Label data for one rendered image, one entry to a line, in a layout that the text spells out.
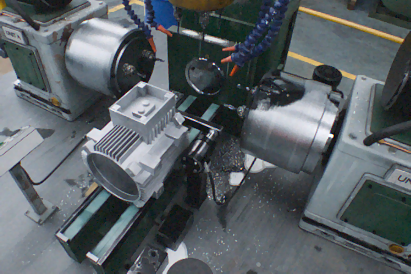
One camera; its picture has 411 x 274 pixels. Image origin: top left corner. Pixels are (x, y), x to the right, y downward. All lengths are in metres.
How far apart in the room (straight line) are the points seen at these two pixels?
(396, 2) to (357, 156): 4.12
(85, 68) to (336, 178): 0.76
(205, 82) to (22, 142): 0.56
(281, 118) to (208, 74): 0.35
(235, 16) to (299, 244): 0.71
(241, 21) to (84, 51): 0.50
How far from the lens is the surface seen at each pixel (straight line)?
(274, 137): 0.74
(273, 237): 0.91
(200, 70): 1.00
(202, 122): 0.82
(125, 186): 0.81
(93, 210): 0.81
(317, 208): 0.86
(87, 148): 0.71
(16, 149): 0.81
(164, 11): 2.85
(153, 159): 0.67
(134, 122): 0.67
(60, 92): 1.16
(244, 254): 0.87
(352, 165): 0.72
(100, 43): 0.96
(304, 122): 0.73
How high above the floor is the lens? 1.59
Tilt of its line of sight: 43 degrees down
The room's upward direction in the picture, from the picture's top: 4 degrees clockwise
